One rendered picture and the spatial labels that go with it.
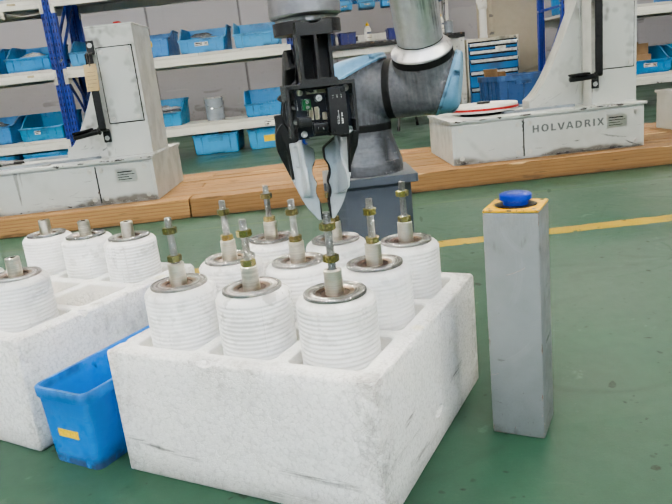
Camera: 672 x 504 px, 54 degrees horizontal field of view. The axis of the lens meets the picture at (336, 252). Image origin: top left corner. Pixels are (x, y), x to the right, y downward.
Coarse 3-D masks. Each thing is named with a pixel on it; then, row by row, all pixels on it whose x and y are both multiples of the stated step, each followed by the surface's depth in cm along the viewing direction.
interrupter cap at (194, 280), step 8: (160, 280) 90; (168, 280) 90; (192, 280) 89; (200, 280) 88; (152, 288) 87; (160, 288) 87; (168, 288) 86; (176, 288) 86; (184, 288) 85; (192, 288) 86
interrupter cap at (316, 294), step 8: (344, 280) 81; (312, 288) 80; (320, 288) 79; (344, 288) 79; (352, 288) 78; (360, 288) 78; (304, 296) 77; (312, 296) 77; (320, 296) 77; (328, 296) 77; (336, 296) 77; (344, 296) 75; (352, 296) 75; (360, 296) 75
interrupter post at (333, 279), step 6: (324, 270) 77; (330, 270) 77; (336, 270) 76; (324, 276) 77; (330, 276) 76; (336, 276) 76; (342, 276) 77; (324, 282) 77; (330, 282) 76; (336, 282) 76; (342, 282) 77; (330, 288) 77; (336, 288) 77; (342, 288) 77; (330, 294) 77; (336, 294) 77
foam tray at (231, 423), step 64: (448, 320) 92; (128, 384) 87; (192, 384) 82; (256, 384) 77; (320, 384) 73; (384, 384) 72; (448, 384) 93; (128, 448) 91; (192, 448) 85; (256, 448) 80; (320, 448) 75; (384, 448) 72
